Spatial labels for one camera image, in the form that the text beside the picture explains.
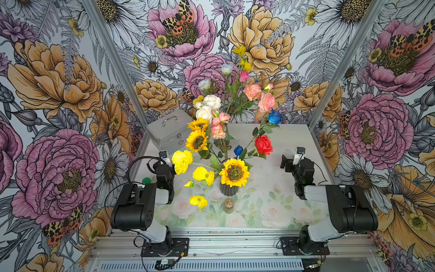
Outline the yellow ranunculus flower stem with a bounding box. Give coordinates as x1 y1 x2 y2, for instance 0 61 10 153
172 150 220 218

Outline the large sunflower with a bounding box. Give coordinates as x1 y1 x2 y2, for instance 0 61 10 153
219 159 250 188

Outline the sunflower stem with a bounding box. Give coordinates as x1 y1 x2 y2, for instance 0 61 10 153
186 130 211 159

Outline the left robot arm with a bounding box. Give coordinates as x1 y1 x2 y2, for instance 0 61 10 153
111 164 174 256

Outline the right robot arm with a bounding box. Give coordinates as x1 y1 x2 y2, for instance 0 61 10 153
277 155 378 257

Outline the front ribbed glass vase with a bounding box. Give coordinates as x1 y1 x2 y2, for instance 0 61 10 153
219 184 239 197

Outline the ribbed glass vase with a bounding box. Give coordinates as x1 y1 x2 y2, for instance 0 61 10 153
219 184 239 197
211 124 227 150

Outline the back ribbed glass vase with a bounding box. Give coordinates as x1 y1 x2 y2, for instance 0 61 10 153
211 124 227 150

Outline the green cap white bottle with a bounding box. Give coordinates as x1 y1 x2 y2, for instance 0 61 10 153
142 177 152 185

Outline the grey metal case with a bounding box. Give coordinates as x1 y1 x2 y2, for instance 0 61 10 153
146 109 193 155

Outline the floral table mat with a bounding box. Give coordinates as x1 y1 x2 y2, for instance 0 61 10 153
154 183 329 230

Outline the red rose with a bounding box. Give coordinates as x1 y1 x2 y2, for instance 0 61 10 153
246 135 273 159

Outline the blue rose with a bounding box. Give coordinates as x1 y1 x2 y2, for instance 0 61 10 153
252 110 282 137

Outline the pink carnation stem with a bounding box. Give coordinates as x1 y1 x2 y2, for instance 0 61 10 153
211 110 232 159

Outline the small blue rosebud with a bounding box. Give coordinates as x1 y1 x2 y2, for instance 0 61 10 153
234 145 244 157

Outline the small glass spice jar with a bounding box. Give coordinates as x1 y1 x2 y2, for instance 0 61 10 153
223 197 234 214

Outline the white rose bunch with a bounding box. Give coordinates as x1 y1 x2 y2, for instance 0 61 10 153
194 79 222 121

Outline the pink rose bunch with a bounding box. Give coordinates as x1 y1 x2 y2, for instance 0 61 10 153
241 71 276 113

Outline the small yellow wildflower sprig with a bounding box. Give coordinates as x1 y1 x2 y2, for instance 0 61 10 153
232 45 252 72

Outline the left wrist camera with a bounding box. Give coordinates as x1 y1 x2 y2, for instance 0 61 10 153
159 150 172 166

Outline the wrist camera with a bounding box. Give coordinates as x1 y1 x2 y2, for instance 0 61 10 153
159 150 172 166
293 147 306 165

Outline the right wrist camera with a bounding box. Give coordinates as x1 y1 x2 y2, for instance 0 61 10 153
293 147 306 165

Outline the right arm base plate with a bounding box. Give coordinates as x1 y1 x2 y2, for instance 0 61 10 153
280 237 330 256

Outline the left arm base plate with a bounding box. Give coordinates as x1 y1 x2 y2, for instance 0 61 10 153
140 238 189 258

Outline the aluminium rail frame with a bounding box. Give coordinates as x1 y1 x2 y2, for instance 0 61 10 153
86 228 389 272

